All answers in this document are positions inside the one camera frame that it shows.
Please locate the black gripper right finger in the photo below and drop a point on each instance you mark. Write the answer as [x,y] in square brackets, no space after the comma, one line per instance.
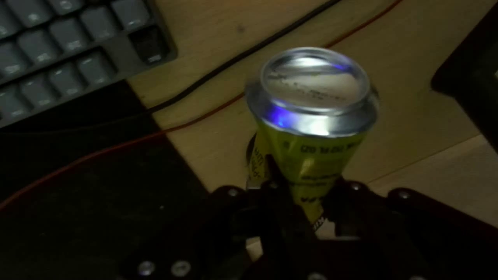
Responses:
[405,239]

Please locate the black desk mat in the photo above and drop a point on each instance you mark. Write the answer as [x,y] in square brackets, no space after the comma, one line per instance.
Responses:
[93,197]

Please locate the grey mechanical keyboard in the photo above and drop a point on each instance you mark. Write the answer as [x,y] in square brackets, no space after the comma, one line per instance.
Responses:
[62,57]

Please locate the yellow green soda can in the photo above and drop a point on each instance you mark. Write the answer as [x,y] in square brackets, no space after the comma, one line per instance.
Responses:
[311,110]

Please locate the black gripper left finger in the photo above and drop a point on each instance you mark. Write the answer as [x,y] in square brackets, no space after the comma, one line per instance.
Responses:
[227,239]

